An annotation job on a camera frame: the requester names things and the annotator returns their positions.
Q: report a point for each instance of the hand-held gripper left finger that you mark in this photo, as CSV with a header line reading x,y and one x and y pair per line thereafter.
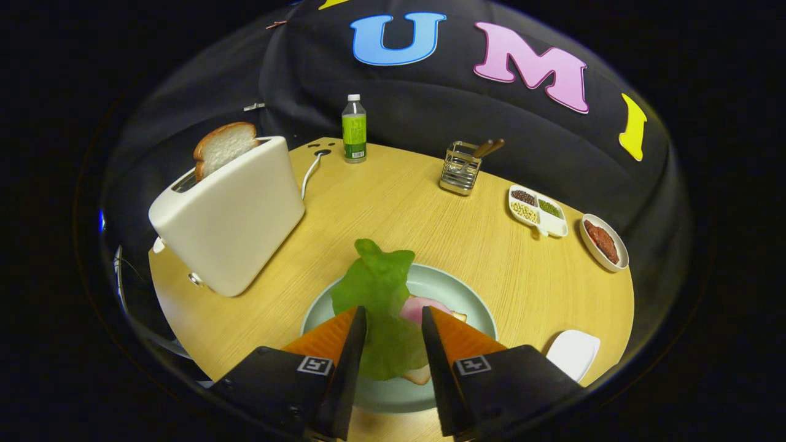
x,y
351,368

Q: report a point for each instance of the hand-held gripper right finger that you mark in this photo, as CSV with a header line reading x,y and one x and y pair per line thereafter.
x,y
437,368

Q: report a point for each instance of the green lettuce leaf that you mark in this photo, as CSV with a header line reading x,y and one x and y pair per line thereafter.
x,y
377,282

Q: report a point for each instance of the toasted bread slice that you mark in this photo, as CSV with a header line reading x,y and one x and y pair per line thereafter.
x,y
224,147

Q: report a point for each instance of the white bread slice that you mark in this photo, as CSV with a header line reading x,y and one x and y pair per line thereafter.
x,y
419,374

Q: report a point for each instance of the pink ham slice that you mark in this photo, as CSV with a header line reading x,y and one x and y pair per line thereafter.
x,y
417,310

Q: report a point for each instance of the pale green round plate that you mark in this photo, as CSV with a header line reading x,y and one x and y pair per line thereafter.
x,y
442,282

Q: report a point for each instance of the white rectangular plate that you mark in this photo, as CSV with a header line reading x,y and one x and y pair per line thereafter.
x,y
574,353

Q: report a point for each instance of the pile of pale beans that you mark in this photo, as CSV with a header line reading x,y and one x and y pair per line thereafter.
x,y
524,212

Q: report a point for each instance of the white divided dish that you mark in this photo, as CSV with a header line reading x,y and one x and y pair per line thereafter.
x,y
556,227

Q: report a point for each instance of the white toaster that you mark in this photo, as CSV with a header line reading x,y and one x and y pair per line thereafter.
x,y
239,221

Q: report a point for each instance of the pile of dark red beans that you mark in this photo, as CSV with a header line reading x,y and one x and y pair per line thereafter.
x,y
523,197

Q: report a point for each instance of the pile of green beans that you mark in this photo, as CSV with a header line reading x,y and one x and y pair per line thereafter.
x,y
549,208

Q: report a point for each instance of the white oval plate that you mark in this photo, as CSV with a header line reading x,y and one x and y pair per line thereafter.
x,y
587,242

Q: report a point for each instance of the red meat slices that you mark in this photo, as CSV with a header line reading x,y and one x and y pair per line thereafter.
x,y
605,242

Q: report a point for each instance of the green label water bottle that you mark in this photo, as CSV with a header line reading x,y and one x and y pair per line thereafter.
x,y
354,135

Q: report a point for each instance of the black backdrop cloth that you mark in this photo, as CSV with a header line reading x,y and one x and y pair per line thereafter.
x,y
430,104

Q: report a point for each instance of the small red clip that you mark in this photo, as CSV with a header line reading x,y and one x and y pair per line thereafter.
x,y
276,24

